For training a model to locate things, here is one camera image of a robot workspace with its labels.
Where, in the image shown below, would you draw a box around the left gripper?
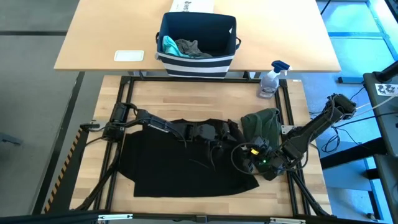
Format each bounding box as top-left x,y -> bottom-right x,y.
185,119 -> 242,144

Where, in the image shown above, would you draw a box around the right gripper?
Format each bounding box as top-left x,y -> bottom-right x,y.
244,136 -> 289,182

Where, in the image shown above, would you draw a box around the dark green shirt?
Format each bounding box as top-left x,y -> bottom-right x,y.
241,108 -> 282,151

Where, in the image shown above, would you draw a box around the black garment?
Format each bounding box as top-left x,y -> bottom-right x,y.
118,118 -> 261,198

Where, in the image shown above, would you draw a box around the navy white striped fabric bin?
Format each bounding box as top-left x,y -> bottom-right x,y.
154,11 -> 243,79

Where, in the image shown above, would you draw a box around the silver mounting plate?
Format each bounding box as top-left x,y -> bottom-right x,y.
280,124 -> 295,136

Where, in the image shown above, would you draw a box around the Dawn spray bottle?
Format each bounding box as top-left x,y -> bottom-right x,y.
256,60 -> 293,100

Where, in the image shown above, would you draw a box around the grey garment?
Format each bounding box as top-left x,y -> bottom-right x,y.
174,38 -> 214,59

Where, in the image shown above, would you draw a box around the teal garment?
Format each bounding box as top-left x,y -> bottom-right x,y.
161,35 -> 190,59

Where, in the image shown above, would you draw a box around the white rectangular label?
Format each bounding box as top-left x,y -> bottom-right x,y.
113,50 -> 146,62

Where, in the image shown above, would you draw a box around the black equipment cart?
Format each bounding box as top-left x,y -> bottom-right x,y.
363,60 -> 398,224

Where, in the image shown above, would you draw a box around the white printed cardboard box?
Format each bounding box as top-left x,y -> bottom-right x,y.
169,0 -> 215,14

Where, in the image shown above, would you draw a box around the white paper with black marks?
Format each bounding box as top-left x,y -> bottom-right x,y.
374,83 -> 398,97

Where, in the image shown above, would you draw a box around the light wooden table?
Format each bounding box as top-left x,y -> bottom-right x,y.
53,0 -> 342,73

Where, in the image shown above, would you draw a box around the hazard striped black base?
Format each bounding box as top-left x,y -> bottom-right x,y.
32,127 -> 83,215

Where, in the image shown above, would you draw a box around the black front crossbar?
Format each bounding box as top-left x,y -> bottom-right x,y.
0,210 -> 398,224

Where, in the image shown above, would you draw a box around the grey chair leg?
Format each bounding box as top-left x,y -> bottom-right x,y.
0,131 -> 24,146

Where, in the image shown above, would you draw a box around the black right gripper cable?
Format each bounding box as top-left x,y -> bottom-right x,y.
230,142 -> 259,176

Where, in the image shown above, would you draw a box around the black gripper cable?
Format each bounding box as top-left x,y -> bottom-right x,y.
186,144 -> 220,172
230,142 -> 259,176

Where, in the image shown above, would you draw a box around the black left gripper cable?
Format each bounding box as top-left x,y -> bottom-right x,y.
186,144 -> 220,172

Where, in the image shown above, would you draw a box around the silver metal bracket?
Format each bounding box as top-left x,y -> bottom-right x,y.
97,213 -> 134,222
269,217 -> 307,224

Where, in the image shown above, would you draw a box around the black metal table frame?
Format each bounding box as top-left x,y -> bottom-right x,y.
73,75 -> 332,218

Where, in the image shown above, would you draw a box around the black floor cables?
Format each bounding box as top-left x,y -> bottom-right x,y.
309,85 -> 398,154

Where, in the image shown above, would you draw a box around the white cable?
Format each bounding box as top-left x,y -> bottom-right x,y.
354,94 -> 398,113

